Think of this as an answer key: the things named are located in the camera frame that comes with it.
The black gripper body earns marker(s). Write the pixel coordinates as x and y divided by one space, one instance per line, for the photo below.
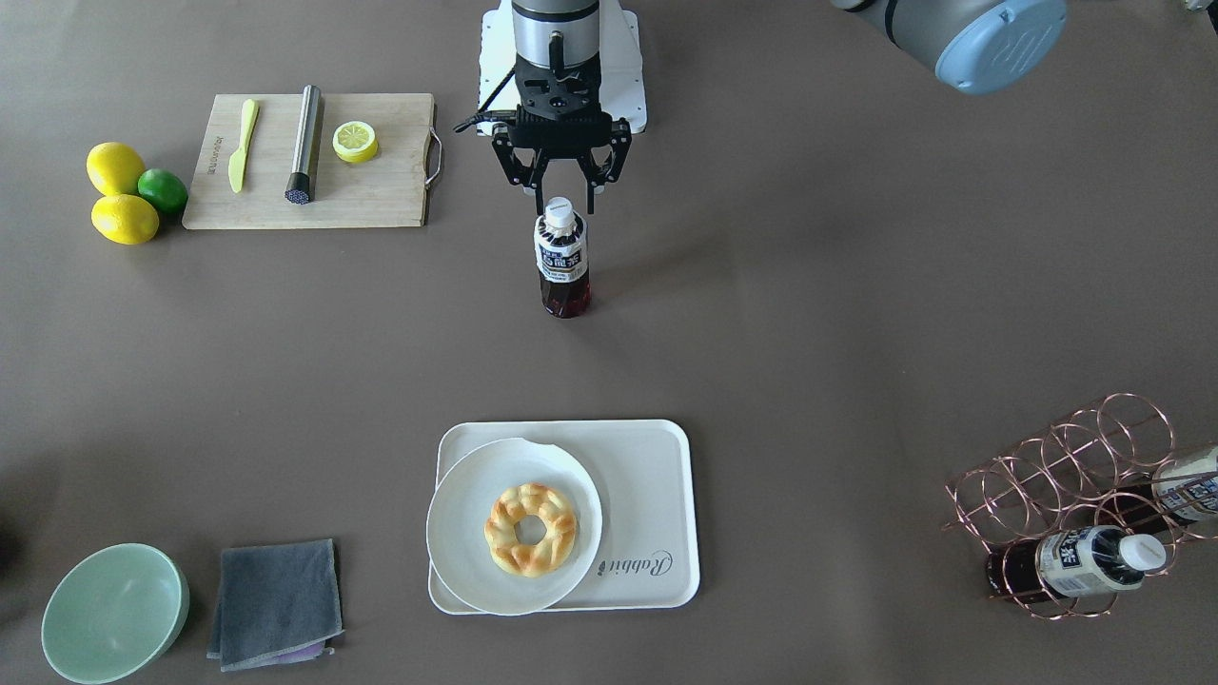
505 146

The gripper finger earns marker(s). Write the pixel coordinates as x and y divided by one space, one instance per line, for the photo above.
596 174
529 177

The tea bottle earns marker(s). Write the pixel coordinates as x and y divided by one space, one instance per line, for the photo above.
1181 492
561 256
1090 561

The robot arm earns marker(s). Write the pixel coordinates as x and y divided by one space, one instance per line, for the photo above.
975 47

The cream serving tray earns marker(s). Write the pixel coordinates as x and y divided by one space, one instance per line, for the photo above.
647 555

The wooden cutting board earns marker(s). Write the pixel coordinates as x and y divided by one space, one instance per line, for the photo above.
386 192

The half lemon slice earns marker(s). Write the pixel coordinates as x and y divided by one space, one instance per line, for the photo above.
355 142

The steel muddler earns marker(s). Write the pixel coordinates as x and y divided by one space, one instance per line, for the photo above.
299 187

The yellow plastic knife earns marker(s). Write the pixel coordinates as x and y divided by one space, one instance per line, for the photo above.
236 165

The white plate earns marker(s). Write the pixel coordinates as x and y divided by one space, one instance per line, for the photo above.
463 502

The green lime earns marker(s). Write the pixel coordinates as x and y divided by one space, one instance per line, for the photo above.
163 189

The glazed twisted donut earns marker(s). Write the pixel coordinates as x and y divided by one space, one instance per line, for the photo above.
531 530

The yellow lemon lower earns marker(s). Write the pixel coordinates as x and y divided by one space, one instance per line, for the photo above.
125 219

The yellow lemon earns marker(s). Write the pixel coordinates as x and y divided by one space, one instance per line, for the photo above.
125 219
114 168

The yellow lemon upper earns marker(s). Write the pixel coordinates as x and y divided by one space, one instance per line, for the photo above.
114 168

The grey folded cloth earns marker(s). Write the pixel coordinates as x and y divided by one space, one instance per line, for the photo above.
277 604

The mint green bowl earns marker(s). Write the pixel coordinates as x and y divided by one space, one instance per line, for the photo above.
114 613

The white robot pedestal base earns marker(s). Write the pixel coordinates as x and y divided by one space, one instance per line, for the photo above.
621 91

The copper wire bottle rack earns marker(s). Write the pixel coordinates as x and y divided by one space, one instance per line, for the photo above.
1056 480

